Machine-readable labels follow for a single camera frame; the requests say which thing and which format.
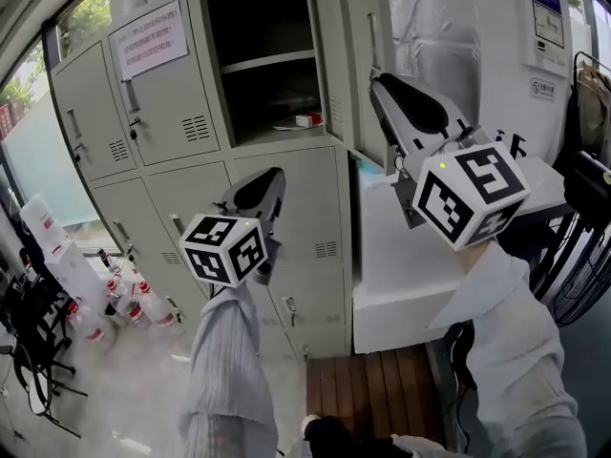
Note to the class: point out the person's own body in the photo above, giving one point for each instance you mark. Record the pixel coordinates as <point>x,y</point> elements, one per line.
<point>343,442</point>

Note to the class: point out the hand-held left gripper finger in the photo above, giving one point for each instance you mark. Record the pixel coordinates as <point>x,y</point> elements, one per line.
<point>276,198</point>
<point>241,193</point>

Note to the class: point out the clear water jug red cap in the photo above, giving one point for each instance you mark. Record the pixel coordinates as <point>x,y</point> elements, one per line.
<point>133,310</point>
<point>162,315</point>
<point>93,332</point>

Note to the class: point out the white stepped block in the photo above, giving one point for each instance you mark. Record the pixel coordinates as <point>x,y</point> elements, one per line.
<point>396,279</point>

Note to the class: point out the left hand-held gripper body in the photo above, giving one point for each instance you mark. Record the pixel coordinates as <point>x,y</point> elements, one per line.
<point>222,251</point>

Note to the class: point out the dark thermos bottle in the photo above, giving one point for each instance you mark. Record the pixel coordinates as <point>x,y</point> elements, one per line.
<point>105,258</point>

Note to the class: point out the white paper notice red text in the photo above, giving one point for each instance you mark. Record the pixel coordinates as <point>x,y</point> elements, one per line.
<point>148,38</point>

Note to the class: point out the black pedestal fan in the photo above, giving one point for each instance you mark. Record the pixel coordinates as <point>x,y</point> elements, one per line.
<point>587,275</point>

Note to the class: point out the clear dispenser water bottle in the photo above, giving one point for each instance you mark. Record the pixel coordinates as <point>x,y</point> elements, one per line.
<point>43,227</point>

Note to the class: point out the person's light shoe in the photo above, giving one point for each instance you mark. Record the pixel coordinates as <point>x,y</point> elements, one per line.
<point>310,422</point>

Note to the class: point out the small grey bin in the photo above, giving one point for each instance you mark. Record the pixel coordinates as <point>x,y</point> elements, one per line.
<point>110,308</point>

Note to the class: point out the red and white box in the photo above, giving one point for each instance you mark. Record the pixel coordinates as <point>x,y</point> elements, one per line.
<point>308,120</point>

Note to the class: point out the wooden slat platform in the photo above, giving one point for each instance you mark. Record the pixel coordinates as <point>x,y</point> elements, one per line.
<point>372,389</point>

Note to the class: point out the black high-back office chair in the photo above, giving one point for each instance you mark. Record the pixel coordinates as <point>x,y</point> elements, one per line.
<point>26,251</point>

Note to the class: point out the black framed glass window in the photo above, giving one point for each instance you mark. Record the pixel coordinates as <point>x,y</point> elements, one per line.
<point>38,160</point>

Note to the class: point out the black metal frame rack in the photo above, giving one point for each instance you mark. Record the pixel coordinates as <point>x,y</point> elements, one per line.
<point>549,256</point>

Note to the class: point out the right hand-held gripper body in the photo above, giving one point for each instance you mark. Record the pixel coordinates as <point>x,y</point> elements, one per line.
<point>472,193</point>

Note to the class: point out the person's right forearm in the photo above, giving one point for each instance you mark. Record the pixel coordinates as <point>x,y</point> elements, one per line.
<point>511,341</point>

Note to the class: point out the silver foil sheet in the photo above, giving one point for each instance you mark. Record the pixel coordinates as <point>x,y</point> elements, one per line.
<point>429,17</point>

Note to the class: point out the grey metal locker cabinet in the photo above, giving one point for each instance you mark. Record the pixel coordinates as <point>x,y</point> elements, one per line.
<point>267,65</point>

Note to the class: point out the black frame chair pale seat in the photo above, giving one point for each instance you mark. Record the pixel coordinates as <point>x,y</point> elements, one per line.
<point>35,394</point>

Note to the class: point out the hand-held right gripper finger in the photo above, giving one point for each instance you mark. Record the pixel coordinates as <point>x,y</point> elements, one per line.
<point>429,108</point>
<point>396,122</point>

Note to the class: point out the person's left forearm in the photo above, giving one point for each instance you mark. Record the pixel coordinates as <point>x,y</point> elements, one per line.
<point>229,360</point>

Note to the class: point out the small white wall sign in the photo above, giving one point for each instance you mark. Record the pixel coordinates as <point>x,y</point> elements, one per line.
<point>542,89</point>

